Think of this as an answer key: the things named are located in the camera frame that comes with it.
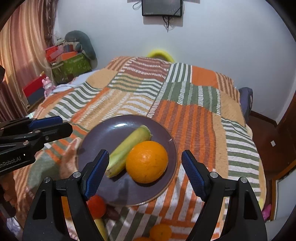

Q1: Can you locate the red tomato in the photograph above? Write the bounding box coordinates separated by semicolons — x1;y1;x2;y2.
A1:
87;195;106;219

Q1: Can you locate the cut yellow banana piece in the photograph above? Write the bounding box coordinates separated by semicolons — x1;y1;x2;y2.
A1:
94;218;108;241

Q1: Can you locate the long yellow banana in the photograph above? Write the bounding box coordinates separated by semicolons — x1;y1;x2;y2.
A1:
105;125;152;178

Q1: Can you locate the large orange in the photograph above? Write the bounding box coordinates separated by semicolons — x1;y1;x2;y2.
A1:
125;141;169;184

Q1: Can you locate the orange with sticker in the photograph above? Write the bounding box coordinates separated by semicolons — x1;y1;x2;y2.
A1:
61;196;71;220

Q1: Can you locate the pink toy figure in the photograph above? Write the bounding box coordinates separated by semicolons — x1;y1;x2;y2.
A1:
42;76;56;98

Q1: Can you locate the red and blue box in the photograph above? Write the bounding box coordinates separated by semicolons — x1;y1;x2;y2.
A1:
23;74;46;106

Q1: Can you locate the green patterned box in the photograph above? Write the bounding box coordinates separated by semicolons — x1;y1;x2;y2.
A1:
51;53;92;85

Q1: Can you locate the purple ceramic plate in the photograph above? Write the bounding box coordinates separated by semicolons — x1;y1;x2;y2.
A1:
76;115;178;207

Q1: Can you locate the dark red grape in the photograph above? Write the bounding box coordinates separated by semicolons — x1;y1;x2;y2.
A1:
103;205;120;221

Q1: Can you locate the orange red boxes stack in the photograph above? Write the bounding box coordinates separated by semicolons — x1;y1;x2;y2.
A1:
45;44;78;63

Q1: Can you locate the small mandarin rear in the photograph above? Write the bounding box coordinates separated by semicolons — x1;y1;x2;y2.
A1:
149;223;172;241

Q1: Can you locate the small mandarin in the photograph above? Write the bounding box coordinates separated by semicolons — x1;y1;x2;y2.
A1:
149;223;172;241
133;237;154;241

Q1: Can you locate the grey plush cushion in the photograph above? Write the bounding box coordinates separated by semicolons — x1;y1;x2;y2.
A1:
65;30;96;60

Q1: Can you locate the striped pink curtain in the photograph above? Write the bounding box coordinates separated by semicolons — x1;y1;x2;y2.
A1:
1;1;58;121

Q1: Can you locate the small mandarin front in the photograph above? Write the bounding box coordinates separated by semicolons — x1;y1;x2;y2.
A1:
133;237;154;241

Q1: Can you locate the striped patchwork bedspread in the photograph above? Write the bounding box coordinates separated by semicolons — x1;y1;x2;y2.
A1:
12;56;266;241

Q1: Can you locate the yellow headboard object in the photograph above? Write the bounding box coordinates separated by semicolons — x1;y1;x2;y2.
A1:
147;49;175;63

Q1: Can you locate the blue bag beside bed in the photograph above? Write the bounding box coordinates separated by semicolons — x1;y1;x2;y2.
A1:
239;87;253;123

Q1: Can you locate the wall-mounted black television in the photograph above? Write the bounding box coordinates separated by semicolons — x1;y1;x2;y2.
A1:
142;0;183;17

